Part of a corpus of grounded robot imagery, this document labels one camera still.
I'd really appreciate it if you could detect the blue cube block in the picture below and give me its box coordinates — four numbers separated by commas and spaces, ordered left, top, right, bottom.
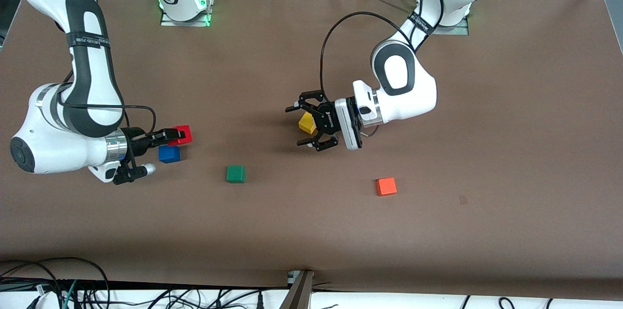
159, 146, 181, 164

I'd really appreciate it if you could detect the brown paper table cover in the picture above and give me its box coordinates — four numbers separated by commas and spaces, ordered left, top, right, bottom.
0, 0, 623, 300

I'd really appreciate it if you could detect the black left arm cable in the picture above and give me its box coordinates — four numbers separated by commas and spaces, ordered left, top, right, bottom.
320, 0, 443, 101

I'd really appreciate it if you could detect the green cable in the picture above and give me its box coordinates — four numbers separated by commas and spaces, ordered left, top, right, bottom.
62, 280, 78, 309

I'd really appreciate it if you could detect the grey metal post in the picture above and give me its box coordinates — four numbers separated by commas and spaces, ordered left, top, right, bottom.
280, 269, 315, 309

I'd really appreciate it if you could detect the red cube block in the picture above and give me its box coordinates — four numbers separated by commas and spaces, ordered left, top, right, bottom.
167, 125, 193, 147

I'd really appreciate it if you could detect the yellow cube block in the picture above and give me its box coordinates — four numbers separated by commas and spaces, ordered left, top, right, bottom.
298, 112, 318, 135

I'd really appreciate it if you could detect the black looped cable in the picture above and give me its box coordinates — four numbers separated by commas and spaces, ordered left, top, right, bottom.
0, 256, 111, 309

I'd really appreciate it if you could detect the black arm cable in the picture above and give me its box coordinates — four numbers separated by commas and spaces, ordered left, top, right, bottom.
57, 70, 157, 135
320, 0, 443, 101

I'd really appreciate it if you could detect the orange cube block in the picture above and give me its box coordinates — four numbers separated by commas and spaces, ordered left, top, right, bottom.
376, 177, 397, 197

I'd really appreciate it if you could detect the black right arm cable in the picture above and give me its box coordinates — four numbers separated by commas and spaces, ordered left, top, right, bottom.
57, 70, 157, 135

